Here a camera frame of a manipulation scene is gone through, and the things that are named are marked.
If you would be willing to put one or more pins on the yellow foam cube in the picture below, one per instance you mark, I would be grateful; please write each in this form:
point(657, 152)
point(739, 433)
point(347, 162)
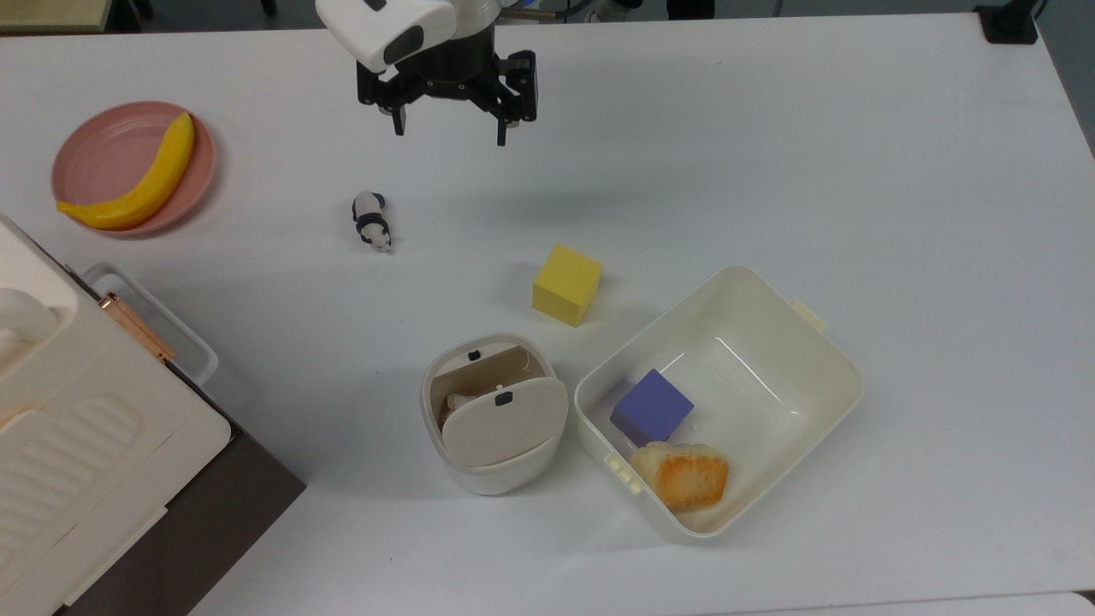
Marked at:
point(566, 287)

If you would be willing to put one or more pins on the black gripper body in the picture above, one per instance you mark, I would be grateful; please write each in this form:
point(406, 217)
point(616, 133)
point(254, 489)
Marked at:
point(462, 77)

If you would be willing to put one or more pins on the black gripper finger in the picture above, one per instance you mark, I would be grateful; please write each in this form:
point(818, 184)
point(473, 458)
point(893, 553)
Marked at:
point(399, 121)
point(504, 133)

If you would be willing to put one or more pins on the light wooden side table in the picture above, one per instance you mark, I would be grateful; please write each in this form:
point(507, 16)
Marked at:
point(51, 13)

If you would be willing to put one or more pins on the black pole stand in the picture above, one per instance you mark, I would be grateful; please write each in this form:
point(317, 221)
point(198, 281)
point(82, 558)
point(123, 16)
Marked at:
point(1009, 21)

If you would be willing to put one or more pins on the orange yellow sponge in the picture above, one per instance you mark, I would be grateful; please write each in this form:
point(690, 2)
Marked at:
point(684, 479)

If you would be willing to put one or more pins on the cream toy kitchen appliance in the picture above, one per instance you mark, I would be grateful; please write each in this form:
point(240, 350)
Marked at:
point(94, 445)

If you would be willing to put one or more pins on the clear plastic tray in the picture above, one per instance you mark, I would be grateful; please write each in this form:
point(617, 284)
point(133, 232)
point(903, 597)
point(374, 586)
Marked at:
point(184, 338)

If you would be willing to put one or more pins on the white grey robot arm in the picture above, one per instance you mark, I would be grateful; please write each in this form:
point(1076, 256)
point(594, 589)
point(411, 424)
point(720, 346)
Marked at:
point(385, 26)

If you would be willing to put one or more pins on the toy panda figure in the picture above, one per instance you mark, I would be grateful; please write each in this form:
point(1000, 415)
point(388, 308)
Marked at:
point(372, 224)

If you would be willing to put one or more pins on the dark brown wooden box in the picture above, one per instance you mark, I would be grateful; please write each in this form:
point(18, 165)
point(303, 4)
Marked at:
point(248, 500)

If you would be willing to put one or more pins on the white plastic storage container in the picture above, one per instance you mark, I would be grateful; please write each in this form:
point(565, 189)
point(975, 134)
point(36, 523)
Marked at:
point(770, 376)

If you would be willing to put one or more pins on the purple foam cube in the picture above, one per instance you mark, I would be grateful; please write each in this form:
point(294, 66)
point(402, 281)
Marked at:
point(652, 406)

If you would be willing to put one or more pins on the pink plate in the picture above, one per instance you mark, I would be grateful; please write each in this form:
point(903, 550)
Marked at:
point(107, 150)

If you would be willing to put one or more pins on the yellow toy banana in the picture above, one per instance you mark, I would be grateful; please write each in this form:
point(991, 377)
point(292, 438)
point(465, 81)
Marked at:
point(154, 184)

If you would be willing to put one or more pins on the white paper ball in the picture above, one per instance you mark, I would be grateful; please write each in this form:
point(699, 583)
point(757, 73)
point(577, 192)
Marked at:
point(456, 408)

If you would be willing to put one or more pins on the cream trash can with lid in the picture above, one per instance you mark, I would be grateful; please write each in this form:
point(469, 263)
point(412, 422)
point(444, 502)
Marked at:
point(505, 428)

